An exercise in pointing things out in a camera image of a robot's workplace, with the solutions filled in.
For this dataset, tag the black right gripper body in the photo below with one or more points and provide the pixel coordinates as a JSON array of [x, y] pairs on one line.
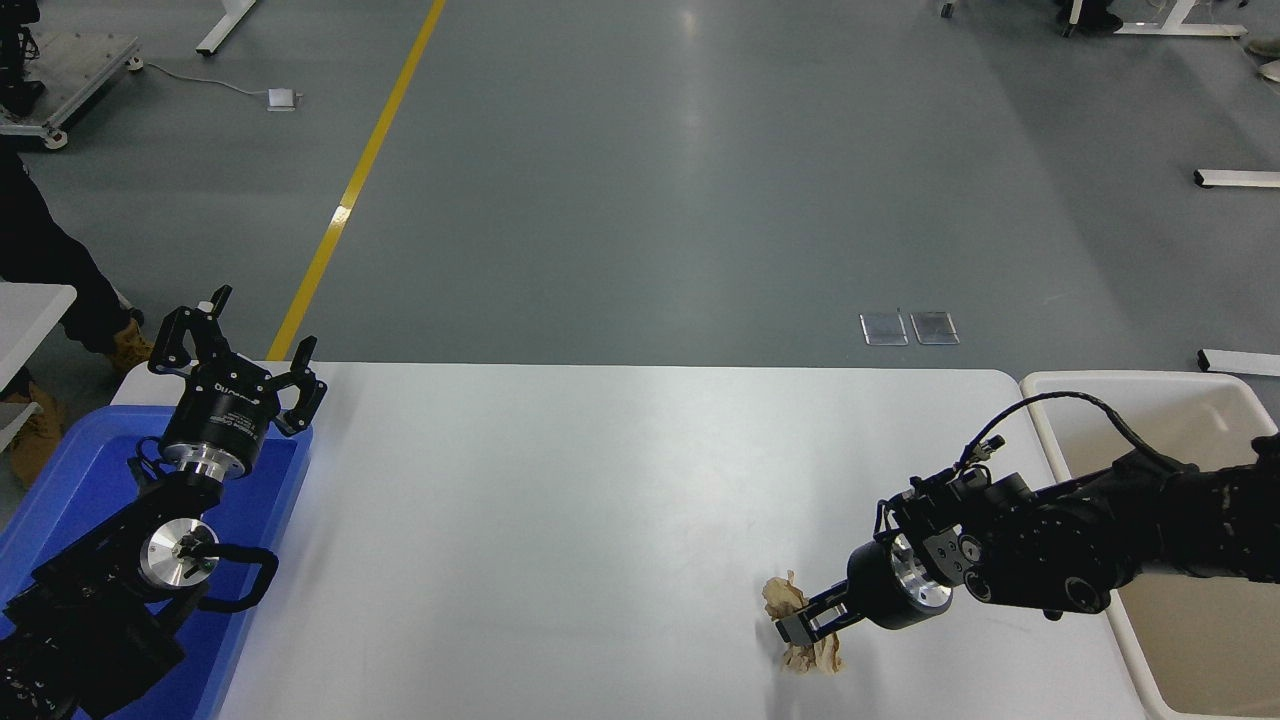
[[880, 590]]

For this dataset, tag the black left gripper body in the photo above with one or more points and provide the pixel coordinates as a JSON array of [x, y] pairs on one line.
[[220, 415]]

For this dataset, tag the tan paper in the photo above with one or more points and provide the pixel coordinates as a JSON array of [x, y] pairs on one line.
[[782, 595]]

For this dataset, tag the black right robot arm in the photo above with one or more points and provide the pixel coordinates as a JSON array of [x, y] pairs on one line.
[[1060, 550]]

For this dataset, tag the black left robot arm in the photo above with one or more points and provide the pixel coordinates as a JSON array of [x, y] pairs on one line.
[[100, 600]]

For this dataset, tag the white side table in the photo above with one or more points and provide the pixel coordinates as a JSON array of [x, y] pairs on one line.
[[25, 320]]

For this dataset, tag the blue plastic tray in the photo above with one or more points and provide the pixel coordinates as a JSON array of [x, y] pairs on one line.
[[70, 480]]

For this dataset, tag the metal floor plate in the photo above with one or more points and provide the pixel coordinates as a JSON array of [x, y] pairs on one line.
[[884, 329], [935, 328]]

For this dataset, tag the white power adapter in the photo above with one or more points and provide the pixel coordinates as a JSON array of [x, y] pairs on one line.
[[281, 99]]

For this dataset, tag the grey wheeled platform cart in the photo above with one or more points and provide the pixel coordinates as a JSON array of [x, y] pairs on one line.
[[85, 65]]

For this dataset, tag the white desk leg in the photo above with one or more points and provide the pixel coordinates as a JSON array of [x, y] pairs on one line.
[[225, 28]]

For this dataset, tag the black machine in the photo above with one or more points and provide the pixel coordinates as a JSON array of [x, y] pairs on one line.
[[15, 60]]

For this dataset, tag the large pale bin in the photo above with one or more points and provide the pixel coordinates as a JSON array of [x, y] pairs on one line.
[[1200, 660]]

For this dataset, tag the white desk foot bar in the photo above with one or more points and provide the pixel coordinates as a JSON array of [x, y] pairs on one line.
[[1240, 178], [1240, 363]]

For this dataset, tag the white-framed wheeled chair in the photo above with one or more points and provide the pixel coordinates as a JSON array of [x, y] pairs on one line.
[[1072, 12]]

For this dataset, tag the seated person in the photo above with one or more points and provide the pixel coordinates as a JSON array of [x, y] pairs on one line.
[[1095, 18]]

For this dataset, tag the tan shoe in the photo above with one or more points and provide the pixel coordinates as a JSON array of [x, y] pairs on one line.
[[1268, 47]]

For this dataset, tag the white desk frame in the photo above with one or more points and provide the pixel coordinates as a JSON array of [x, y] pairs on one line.
[[1180, 27]]

